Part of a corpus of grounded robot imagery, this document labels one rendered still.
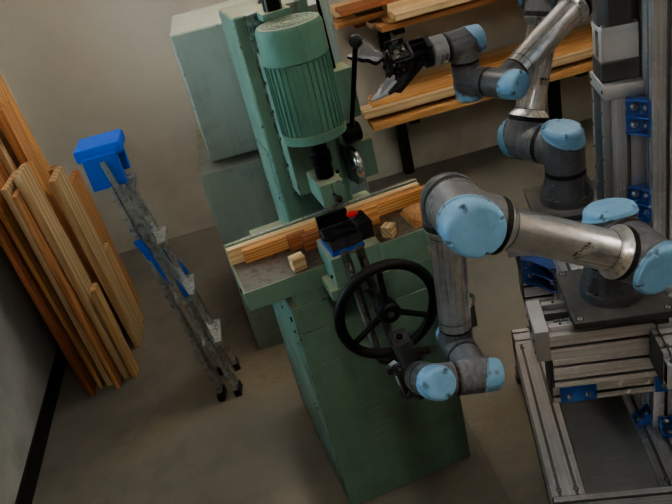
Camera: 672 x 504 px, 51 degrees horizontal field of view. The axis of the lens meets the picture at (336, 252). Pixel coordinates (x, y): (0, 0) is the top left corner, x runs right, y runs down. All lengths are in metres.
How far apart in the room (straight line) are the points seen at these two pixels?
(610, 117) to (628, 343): 0.53
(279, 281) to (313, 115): 0.45
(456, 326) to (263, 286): 0.56
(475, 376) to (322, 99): 0.79
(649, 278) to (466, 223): 0.42
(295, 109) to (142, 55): 2.43
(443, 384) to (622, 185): 0.70
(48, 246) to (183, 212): 1.53
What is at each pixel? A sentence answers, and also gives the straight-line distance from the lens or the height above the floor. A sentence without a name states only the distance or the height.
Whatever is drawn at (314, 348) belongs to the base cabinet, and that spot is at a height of 0.65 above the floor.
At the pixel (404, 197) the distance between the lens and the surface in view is 2.11.
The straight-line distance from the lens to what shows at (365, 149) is 2.19.
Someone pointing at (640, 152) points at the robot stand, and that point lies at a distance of 1.86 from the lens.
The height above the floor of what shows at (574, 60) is 0.58.
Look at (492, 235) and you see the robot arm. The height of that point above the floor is 1.18.
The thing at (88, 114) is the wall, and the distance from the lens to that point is 4.32.
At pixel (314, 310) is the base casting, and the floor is 0.77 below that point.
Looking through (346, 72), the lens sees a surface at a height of 1.29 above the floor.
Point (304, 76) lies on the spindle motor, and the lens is 1.83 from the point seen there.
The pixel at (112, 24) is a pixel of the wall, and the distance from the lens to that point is 4.20.
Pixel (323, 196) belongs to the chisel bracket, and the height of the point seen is 1.04.
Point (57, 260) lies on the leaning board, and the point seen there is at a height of 0.65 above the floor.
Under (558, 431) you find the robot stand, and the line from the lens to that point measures 2.31.
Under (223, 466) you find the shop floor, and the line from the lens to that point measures 2.77.
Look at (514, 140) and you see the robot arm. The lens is 2.19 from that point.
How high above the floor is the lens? 1.85
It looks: 29 degrees down
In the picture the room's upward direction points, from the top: 14 degrees counter-clockwise
